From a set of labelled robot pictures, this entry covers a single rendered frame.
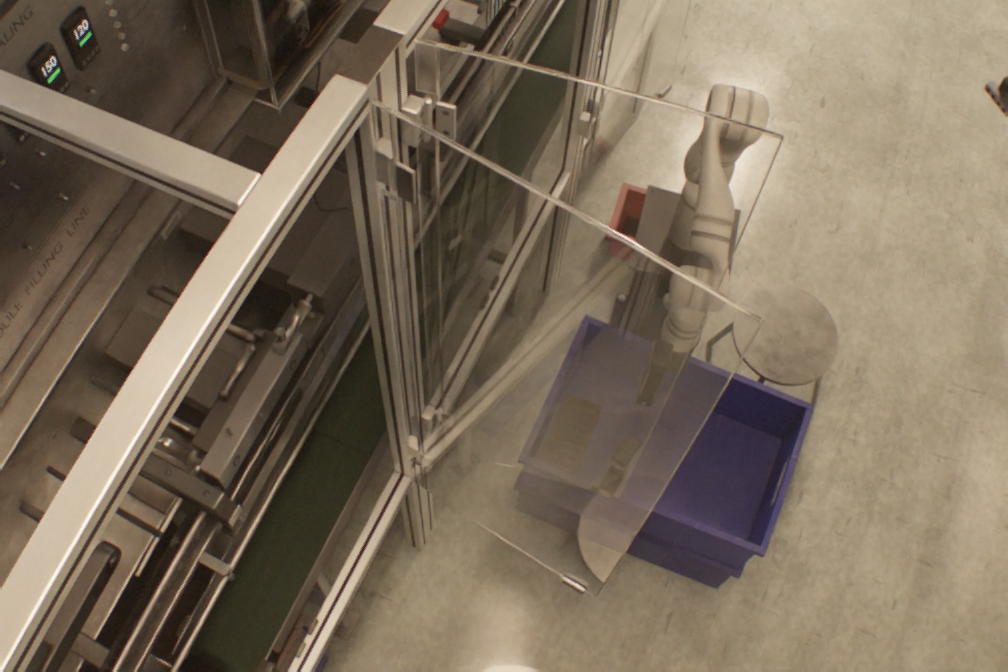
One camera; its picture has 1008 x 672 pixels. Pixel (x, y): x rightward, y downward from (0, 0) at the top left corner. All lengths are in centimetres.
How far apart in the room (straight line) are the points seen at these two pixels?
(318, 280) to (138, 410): 87
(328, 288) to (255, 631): 69
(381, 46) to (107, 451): 49
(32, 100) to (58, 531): 48
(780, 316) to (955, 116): 137
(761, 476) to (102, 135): 193
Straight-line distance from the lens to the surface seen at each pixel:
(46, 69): 146
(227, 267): 91
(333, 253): 172
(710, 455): 255
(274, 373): 164
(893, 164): 352
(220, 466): 160
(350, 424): 203
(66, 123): 107
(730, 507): 251
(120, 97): 165
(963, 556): 298
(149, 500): 188
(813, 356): 271
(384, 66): 104
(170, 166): 99
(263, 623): 196
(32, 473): 174
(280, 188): 95
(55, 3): 145
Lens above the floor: 254
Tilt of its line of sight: 61 degrees down
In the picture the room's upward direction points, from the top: 4 degrees clockwise
